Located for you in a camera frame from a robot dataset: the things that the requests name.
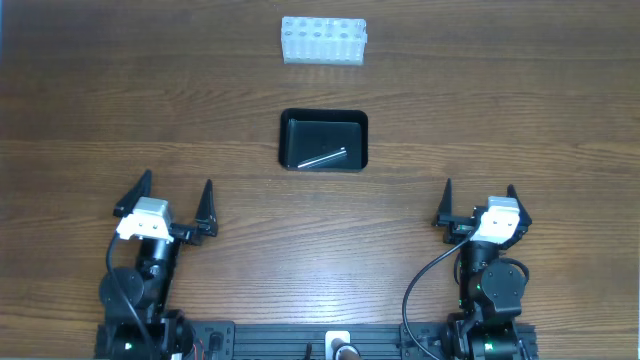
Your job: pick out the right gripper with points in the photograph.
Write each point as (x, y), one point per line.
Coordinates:
(455, 230)

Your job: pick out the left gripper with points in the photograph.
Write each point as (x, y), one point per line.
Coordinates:
(192, 234)

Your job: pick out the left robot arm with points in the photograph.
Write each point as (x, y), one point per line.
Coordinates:
(122, 292)

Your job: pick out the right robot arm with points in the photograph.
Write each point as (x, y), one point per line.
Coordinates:
(495, 287)

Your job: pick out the black tray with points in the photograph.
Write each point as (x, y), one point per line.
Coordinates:
(310, 132)

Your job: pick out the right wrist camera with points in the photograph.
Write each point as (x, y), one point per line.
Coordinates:
(497, 220)

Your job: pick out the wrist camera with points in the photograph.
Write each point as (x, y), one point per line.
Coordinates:
(146, 220)
(497, 220)

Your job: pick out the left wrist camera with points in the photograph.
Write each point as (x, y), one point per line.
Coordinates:
(146, 220)

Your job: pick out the mounting rail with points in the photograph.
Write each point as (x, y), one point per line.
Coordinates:
(280, 342)

